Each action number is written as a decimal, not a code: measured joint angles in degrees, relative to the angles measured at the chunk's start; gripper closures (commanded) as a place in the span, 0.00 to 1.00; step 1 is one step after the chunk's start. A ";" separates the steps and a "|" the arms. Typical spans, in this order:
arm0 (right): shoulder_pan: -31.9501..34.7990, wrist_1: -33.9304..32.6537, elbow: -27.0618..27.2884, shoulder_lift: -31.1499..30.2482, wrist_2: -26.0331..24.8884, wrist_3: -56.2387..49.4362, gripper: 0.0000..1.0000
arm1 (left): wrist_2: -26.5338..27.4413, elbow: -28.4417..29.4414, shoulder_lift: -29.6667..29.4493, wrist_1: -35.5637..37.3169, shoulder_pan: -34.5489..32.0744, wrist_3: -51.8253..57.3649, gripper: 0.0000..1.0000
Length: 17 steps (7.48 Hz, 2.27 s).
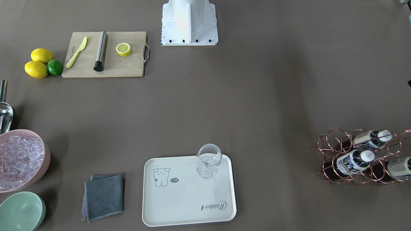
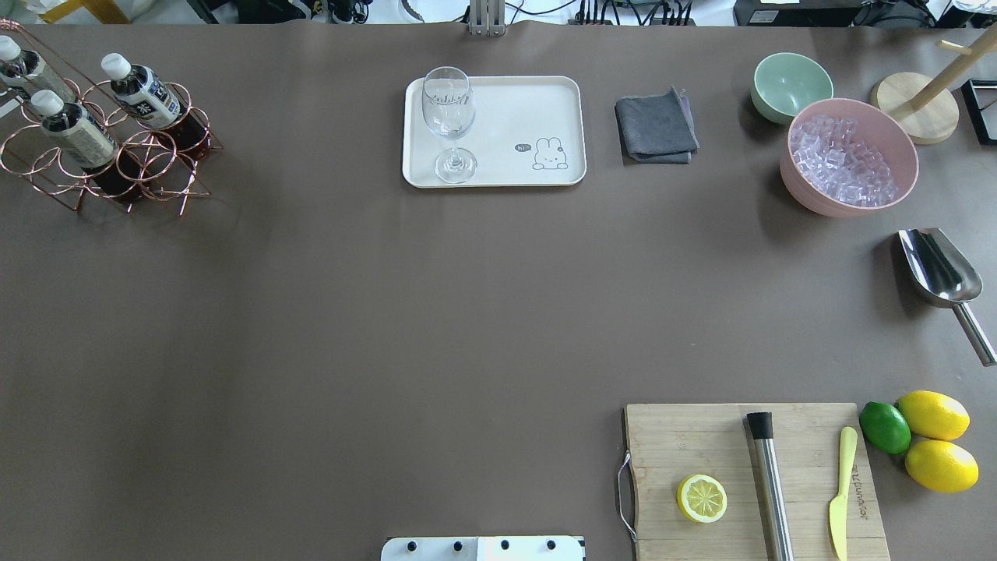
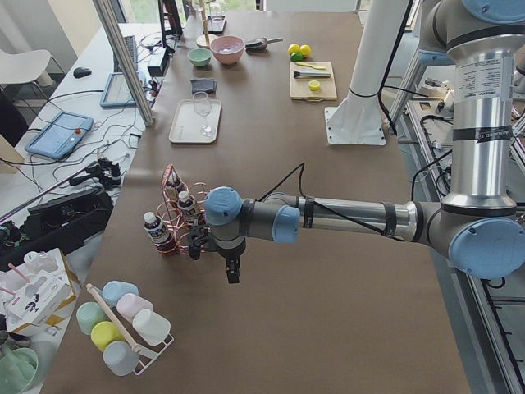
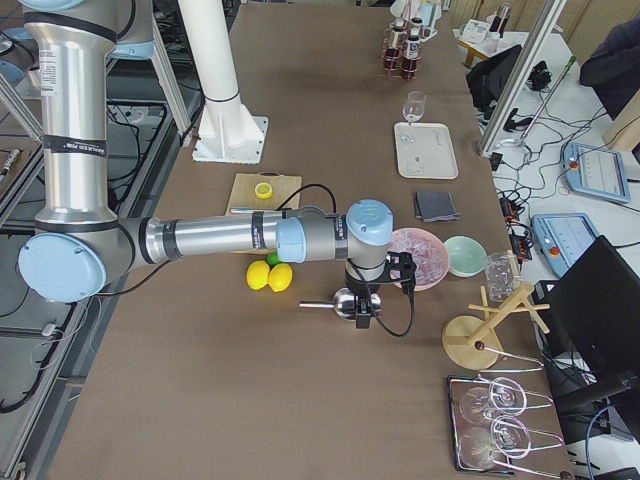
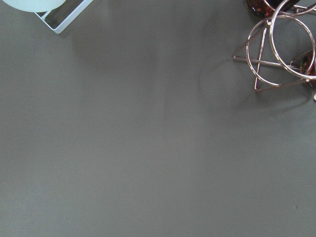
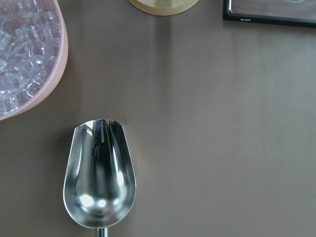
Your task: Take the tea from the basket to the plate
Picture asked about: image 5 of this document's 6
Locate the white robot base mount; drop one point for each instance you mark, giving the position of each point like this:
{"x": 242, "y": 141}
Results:
{"x": 55, "y": 14}

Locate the tea bottle white blue label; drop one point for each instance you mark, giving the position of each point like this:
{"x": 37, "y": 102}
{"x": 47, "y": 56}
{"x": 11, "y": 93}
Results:
{"x": 304, "y": 63}

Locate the dark tea bottle white cap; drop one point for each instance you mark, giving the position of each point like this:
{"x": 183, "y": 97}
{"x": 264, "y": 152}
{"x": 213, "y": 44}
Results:
{"x": 265, "y": 8}

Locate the copper wire bottle basket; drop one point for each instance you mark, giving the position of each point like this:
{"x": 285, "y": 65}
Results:
{"x": 260, "y": 49}

